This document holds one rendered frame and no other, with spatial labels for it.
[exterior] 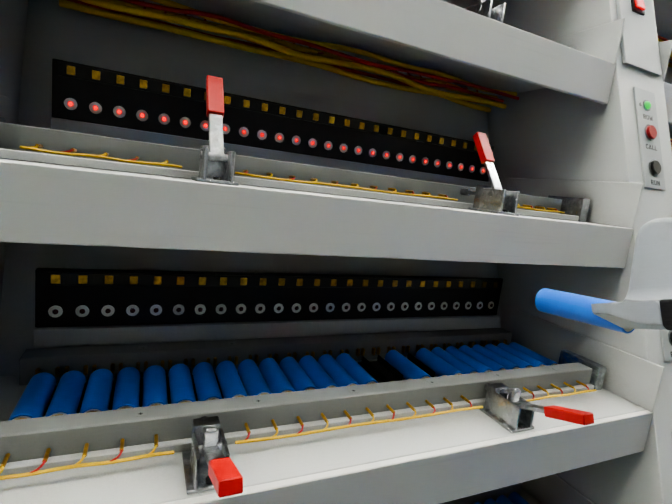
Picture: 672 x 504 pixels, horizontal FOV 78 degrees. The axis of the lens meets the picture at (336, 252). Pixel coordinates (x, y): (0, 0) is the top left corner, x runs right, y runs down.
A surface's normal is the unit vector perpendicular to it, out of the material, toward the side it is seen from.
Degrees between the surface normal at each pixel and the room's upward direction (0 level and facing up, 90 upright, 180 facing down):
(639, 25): 90
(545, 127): 90
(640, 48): 90
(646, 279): 90
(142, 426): 108
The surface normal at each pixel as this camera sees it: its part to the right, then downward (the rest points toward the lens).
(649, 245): -0.89, -0.05
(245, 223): 0.40, 0.19
